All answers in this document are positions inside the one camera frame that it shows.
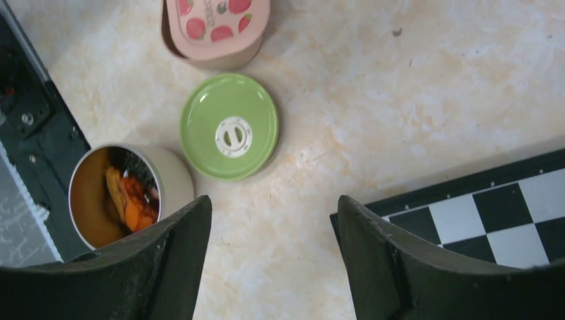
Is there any round steel container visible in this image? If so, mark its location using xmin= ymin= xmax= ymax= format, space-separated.
xmin=68 ymin=143 xmax=195 ymax=250

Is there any checkerboard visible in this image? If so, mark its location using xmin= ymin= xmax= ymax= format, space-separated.
xmin=329 ymin=147 xmax=565 ymax=270

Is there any orange fried food piece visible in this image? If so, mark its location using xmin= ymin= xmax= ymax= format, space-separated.
xmin=106 ymin=166 xmax=126 ymax=223

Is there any dark seaweed roll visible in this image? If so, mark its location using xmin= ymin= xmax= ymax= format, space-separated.
xmin=124 ymin=151 xmax=157 ymax=189

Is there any green round lid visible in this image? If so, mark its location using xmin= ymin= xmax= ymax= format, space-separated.
xmin=179 ymin=73 xmax=280 ymax=181

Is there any orange chicken drumstick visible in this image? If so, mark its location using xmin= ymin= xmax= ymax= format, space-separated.
xmin=120 ymin=177 xmax=159 ymax=232

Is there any pink lunch box lid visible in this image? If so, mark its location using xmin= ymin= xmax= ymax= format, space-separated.
xmin=164 ymin=0 xmax=271 ymax=61

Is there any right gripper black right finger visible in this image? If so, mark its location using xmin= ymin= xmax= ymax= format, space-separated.
xmin=337 ymin=195 xmax=564 ymax=319

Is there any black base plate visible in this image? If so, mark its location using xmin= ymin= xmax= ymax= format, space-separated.
xmin=1 ymin=4 xmax=91 ymax=265

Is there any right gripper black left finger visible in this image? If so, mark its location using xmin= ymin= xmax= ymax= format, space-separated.
xmin=1 ymin=196 xmax=212 ymax=319

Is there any pink lunch box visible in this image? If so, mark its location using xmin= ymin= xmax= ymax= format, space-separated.
xmin=161 ymin=4 xmax=266 ymax=71

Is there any aluminium frame rail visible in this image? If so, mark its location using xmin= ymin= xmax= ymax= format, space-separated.
xmin=1 ymin=146 xmax=62 ymax=267

